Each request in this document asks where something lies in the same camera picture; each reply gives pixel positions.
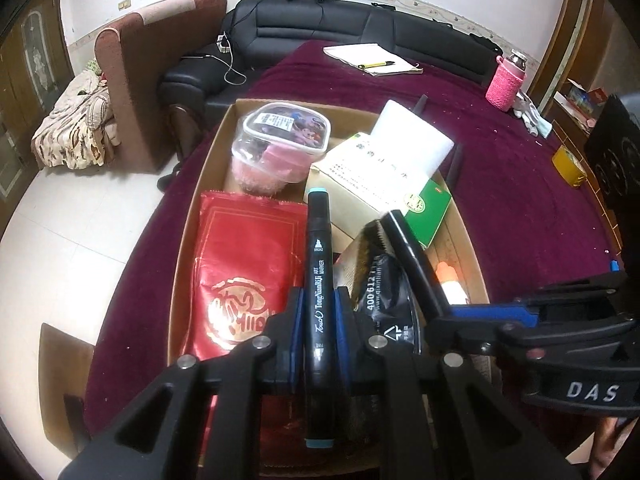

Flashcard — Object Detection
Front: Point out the beige patterned blanket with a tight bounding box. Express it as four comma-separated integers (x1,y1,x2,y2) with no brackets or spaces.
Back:
31,67,121,171

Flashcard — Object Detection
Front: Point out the white and green medicine box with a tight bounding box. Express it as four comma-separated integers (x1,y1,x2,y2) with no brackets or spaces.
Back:
303,132,454,250

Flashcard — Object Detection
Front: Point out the black leather sofa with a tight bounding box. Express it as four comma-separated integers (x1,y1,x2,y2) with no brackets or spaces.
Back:
159,0,504,117

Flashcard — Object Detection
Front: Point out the yellow tape roll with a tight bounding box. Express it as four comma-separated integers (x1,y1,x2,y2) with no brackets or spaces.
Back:
551,144,587,189

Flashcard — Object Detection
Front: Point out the wooden side cabinet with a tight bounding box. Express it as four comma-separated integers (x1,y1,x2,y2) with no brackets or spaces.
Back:
527,0,640,137

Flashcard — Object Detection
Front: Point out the white charger with cable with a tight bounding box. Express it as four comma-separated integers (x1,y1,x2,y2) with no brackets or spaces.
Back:
182,0,302,87

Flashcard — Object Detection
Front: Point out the black marker blue cap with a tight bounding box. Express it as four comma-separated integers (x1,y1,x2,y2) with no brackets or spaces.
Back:
303,187,337,449

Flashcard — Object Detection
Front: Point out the white glue bottle orange cap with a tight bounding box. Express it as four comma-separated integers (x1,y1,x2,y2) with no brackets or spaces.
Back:
434,260,474,307

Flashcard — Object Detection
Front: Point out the red gold-print snack packet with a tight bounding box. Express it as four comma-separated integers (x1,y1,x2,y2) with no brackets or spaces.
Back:
177,190,311,472

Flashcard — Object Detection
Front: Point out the plain black marker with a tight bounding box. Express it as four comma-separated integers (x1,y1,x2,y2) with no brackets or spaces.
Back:
382,209,452,322

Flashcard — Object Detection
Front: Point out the white crumpled cloth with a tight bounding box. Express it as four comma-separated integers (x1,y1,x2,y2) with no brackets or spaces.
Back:
515,91,554,137

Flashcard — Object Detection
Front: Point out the brown cardboard box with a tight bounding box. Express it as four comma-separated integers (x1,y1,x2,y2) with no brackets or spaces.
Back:
167,97,494,479

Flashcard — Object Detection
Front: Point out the pink knitted sleeve bottle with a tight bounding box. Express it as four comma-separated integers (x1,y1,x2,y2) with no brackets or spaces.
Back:
484,48,529,113

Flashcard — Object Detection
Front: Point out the black printed foil packet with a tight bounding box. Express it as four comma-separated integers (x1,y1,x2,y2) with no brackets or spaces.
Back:
333,220,427,357

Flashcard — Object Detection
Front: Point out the black bag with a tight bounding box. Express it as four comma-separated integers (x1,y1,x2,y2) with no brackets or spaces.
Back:
469,33,504,57

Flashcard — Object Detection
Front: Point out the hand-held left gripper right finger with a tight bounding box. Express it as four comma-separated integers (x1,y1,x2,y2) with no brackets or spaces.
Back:
334,287,583,480

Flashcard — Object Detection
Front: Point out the white paper notebook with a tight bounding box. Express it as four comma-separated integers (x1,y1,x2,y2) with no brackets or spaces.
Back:
322,42,424,77

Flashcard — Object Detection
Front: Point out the dark wooden door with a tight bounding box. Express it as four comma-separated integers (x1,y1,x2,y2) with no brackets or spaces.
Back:
0,0,77,202

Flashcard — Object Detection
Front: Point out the long black marker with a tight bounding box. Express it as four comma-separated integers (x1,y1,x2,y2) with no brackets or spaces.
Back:
444,143,465,191

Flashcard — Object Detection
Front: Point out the dark patterned panel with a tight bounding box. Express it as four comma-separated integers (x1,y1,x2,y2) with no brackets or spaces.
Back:
582,92,640,262

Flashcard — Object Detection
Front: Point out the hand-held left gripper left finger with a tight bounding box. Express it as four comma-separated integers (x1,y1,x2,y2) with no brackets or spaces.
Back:
60,287,306,480

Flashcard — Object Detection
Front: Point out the clear plastic lidded container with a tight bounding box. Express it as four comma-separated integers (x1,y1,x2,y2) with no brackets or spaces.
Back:
230,101,334,196

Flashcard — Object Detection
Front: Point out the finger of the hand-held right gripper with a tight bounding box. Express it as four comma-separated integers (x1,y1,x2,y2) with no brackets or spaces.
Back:
512,272,628,311
425,306,540,357

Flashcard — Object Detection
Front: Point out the colourful cardboard carton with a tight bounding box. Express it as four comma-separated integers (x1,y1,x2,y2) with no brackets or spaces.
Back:
567,84,609,122

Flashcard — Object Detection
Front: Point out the white foam block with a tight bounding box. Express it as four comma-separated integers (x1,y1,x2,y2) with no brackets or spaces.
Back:
369,99,456,177

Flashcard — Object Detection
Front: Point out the brown upholstered armchair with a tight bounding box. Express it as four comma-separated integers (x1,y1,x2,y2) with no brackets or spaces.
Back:
94,0,229,174

